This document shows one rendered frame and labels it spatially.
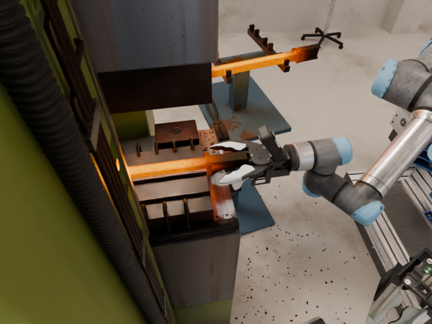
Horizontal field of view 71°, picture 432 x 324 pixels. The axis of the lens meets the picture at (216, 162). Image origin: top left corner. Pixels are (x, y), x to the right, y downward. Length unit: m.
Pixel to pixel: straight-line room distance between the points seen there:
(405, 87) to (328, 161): 0.35
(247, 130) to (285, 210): 0.83
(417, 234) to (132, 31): 1.67
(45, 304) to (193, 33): 0.28
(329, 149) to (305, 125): 1.68
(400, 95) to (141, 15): 0.84
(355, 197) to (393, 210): 1.00
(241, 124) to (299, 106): 1.49
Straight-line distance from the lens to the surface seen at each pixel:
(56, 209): 0.22
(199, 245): 0.74
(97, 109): 0.28
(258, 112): 1.28
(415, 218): 1.88
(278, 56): 1.10
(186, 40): 0.35
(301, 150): 0.78
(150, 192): 0.71
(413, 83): 1.04
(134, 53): 0.36
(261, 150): 0.77
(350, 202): 0.86
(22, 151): 0.19
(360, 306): 1.76
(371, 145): 2.49
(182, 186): 0.71
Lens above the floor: 1.55
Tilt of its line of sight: 48 degrees down
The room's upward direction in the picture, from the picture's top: straight up
